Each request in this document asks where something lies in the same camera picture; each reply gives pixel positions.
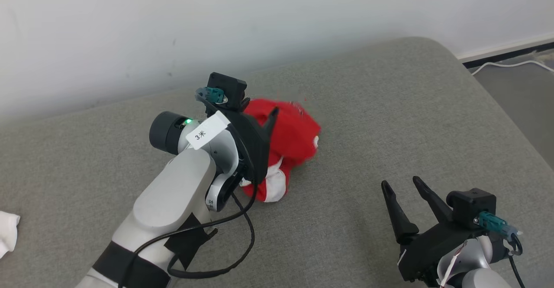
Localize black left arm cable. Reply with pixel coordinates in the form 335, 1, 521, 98
119, 183, 256, 288

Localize red white twisted wires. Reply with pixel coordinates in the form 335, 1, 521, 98
438, 241, 467, 288

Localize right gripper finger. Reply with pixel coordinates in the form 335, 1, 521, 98
381, 181, 419, 244
412, 176, 454, 224

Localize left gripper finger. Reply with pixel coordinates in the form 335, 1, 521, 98
260, 107, 279, 148

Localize red basketball shorts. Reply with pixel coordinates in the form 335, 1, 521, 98
239, 99, 322, 203

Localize teal camera plug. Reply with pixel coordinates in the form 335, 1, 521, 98
196, 87, 226, 105
474, 212, 508, 237

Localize white floor cable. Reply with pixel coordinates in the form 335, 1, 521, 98
471, 60, 554, 76

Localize teal left camera plug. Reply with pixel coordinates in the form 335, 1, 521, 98
196, 87, 226, 105

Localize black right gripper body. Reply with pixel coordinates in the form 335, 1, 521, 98
397, 220, 484, 283

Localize red and white jersey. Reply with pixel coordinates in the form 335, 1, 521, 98
0, 210, 21, 259

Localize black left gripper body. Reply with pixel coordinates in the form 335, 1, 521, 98
216, 110, 270, 185

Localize teal right camera plug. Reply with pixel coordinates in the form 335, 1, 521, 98
474, 212, 508, 237

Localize white skirting board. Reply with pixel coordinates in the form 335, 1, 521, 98
457, 32, 554, 68

